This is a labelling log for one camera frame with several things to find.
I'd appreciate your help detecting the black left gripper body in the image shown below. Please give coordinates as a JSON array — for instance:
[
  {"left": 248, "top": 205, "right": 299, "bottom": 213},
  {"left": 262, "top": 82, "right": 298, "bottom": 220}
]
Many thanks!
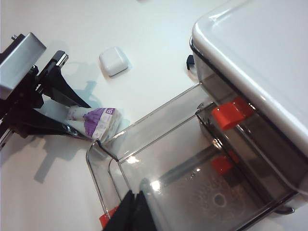
[{"left": 0, "top": 51, "right": 68, "bottom": 151}]

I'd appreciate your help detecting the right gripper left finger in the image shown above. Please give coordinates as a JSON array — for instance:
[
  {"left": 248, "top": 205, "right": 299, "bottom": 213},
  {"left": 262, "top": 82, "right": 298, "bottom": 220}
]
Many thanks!
[{"left": 103, "top": 190, "right": 136, "bottom": 231}]

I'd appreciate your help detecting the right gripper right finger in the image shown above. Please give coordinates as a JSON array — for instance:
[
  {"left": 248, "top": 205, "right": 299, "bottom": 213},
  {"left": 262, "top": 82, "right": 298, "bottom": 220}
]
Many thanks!
[{"left": 134, "top": 190, "right": 164, "bottom": 231}]

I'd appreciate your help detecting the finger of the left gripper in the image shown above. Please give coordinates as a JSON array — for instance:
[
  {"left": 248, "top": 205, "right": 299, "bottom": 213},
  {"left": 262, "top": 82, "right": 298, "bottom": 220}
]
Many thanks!
[
  {"left": 36, "top": 66, "right": 91, "bottom": 108},
  {"left": 12, "top": 109, "right": 97, "bottom": 141}
]

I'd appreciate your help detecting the purple napkin pack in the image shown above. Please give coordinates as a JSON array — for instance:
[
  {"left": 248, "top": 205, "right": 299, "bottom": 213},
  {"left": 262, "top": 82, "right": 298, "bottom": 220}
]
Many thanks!
[{"left": 66, "top": 105, "right": 122, "bottom": 142}]

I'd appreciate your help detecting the smoky drawer with red handle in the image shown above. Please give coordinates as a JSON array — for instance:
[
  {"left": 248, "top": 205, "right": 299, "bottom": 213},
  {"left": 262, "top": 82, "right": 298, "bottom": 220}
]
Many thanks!
[
  {"left": 190, "top": 38, "right": 301, "bottom": 193},
  {"left": 86, "top": 80, "right": 296, "bottom": 231}
]

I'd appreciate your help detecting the white drawer cabinet frame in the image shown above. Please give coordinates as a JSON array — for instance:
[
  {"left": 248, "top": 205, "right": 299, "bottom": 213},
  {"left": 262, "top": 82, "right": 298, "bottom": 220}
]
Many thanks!
[{"left": 189, "top": 0, "right": 308, "bottom": 215}]

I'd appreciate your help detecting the white earbuds case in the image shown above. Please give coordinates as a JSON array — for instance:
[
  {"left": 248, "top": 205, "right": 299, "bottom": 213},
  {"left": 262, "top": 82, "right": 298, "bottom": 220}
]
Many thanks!
[{"left": 99, "top": 47, "right": 128, "bottom": 77}]

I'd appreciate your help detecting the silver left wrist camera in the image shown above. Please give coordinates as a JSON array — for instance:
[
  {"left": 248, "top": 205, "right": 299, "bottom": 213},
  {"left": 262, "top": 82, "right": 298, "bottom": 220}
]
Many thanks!
[{"left": 0, "top": 32, "right": 47, "bottom": 99}]

